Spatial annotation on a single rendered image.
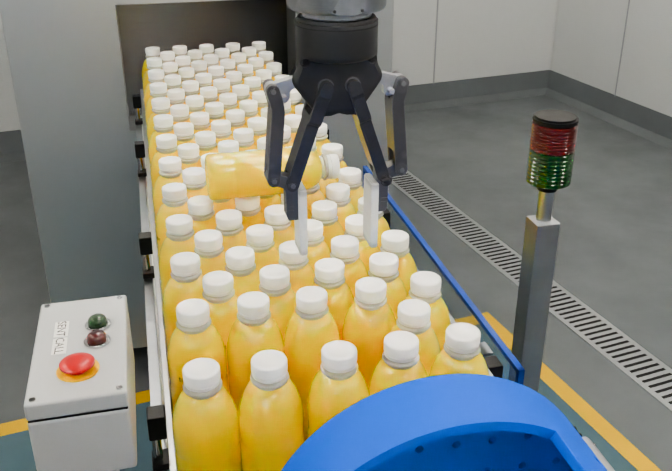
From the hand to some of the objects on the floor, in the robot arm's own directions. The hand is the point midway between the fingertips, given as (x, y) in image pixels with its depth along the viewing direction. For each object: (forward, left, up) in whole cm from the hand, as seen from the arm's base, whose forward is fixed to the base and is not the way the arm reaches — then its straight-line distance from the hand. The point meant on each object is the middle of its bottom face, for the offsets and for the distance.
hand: (336, 219), depth 80 cm
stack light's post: (+49, +22, -123) cm, 134 cm away
